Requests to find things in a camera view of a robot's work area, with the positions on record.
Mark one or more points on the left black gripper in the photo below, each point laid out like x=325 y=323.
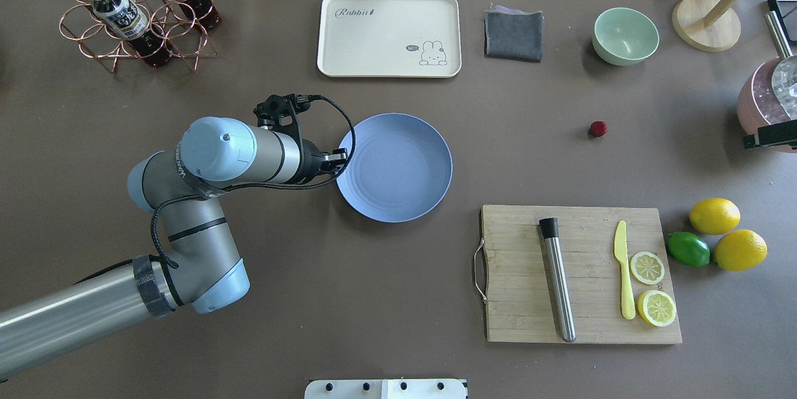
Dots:
x=309 y=164

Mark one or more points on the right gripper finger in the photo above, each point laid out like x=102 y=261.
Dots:
x=776 y=136

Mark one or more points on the blue plate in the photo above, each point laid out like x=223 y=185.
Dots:
x=402 y=168

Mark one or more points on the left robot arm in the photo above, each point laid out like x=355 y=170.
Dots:
x=65 y=214

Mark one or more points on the red strawberry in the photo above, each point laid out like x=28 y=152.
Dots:
x=598 y=129

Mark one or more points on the pink bowl of ice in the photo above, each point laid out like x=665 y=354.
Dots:
x=757 y=104

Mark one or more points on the steel ice scoop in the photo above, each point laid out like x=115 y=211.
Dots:
x=783 y=79

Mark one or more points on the whole yellow lemon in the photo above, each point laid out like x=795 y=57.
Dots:
x=740 y=250
x=714 y=216

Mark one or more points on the wooden cup tree stand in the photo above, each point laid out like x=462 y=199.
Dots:
x=707 y=25

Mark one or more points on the cream rabbit tray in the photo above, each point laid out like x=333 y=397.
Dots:
x=389 y=39

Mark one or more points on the green lime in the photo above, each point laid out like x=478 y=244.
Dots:
x=689 y=249

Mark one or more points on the mint green bowl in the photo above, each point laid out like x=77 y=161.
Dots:
x=624 y=36

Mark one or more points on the lemon slice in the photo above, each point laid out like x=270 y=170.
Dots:
x=647 y=268

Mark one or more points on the grey folded cloth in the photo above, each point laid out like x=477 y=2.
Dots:
x=513 y=34

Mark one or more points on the lemon half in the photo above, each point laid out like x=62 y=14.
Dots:
x=657 y=308

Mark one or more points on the bamboo cutting board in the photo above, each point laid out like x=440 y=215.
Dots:
x=519 y=298

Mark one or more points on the yellow plastic knife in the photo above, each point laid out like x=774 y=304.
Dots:
x=621 y=255

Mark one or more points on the steel muddler black tip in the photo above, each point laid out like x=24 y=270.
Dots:
x=551 y=240

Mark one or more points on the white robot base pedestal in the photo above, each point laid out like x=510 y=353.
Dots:
x=388 y=388

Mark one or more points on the copper wire bottle rack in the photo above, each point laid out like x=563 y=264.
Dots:
x=154 y=32

